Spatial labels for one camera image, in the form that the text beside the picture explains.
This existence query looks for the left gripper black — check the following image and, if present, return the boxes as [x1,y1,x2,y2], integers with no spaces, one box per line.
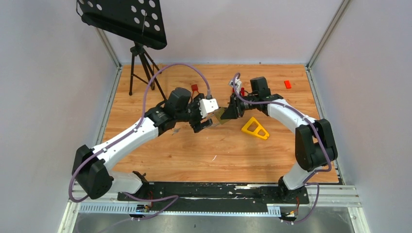
[176,93,213,133]

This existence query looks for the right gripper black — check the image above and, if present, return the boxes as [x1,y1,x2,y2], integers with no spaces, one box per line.
[221,92,258,119]

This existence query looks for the brass padlock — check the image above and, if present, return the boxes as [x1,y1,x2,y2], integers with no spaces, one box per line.
[211,107,230,126]

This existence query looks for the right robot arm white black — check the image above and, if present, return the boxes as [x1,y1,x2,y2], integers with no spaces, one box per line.
[221,73,338,203]

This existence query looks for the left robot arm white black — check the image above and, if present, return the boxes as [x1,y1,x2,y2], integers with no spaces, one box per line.
[70,87,219,200]

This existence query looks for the yellow triangular plastic piece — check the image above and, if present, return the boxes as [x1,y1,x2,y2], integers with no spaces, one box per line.
[241,117,270,140]

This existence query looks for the small red block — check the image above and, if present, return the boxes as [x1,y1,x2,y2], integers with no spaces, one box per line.
[284,80,292,89]

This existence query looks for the black music stand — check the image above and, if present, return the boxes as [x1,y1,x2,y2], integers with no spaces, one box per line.
[76,0,167,95]

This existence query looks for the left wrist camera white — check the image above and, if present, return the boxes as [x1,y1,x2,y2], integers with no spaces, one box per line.
[199,99,219,118]

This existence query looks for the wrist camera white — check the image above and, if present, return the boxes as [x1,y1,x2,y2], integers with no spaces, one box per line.
[228,78,242,94]
[199,99,219,118]

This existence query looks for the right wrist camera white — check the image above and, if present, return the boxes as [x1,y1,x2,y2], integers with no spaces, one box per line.
[228,78,242,94]

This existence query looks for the red cable lock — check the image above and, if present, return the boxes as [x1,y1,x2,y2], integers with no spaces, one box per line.
[191,84,200,97]

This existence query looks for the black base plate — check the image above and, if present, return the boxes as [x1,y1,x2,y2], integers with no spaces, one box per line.
[133,182,309,213]

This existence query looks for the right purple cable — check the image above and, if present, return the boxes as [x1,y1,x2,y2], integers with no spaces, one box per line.
[231,72,333,225]

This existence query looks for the purple cable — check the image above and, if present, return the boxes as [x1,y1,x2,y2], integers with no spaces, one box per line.
[68,63,212,226]
[231,72,333,225]

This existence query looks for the slotted cable duct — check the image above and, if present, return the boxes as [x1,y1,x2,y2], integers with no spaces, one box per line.
[79,203,282,216]

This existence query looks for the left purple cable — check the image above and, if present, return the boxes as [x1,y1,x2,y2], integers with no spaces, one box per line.
[68,63,212,226]

